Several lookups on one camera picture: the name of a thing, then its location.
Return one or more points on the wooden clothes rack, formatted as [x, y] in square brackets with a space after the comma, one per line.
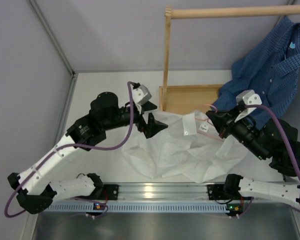
[184, 91]

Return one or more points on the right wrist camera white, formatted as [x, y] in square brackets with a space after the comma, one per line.
[246, 98]

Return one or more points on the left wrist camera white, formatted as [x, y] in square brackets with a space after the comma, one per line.
[140, 95]

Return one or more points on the slotted cable duct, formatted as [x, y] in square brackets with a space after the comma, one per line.
[140, 207]

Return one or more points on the white shirt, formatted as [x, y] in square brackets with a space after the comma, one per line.
[180, 150]

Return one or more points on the aluminium mounting rail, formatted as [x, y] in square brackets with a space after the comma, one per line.
[162, 191]

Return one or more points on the aluminium corner frame post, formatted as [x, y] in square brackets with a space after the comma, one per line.
[39, 14]

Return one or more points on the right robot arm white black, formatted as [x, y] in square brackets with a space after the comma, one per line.
[277, 141]

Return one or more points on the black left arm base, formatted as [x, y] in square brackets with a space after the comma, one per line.
[109, 192]

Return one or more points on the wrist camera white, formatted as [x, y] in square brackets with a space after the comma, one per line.
[140, 95]
[246, 98]

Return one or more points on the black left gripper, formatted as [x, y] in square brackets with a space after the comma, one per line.
[150, 129]

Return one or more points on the pink wire hanger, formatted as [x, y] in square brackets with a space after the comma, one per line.
[205, 126]

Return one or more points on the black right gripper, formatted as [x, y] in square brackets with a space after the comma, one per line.
[223, 121]

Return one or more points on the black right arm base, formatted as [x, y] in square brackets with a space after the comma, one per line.
[216, 193]

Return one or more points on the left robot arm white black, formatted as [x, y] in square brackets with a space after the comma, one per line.
[36, 188]

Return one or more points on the blue checkered shirt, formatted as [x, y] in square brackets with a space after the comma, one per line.
[271, 70]

